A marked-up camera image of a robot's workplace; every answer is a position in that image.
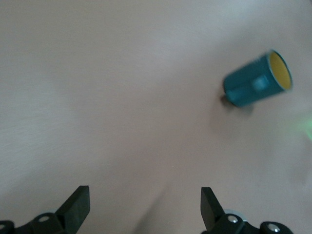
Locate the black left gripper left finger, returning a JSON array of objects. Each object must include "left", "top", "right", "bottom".
[{"left": 0, "top": 185, "right": 91, "bottom": 234}]

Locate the brown table mat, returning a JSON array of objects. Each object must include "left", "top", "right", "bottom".
[{"left": 0, "top": 0, "right": 312, "bottom": 234}]

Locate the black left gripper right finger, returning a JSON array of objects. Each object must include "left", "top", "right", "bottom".
[{"left": 200, "top": 187, "right": 293, "bottom": 234}]

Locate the teal cup with yellow inside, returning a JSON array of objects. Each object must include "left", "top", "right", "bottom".
[{"left": 222, "top": 48, "right": 293, "bottom": 108}]

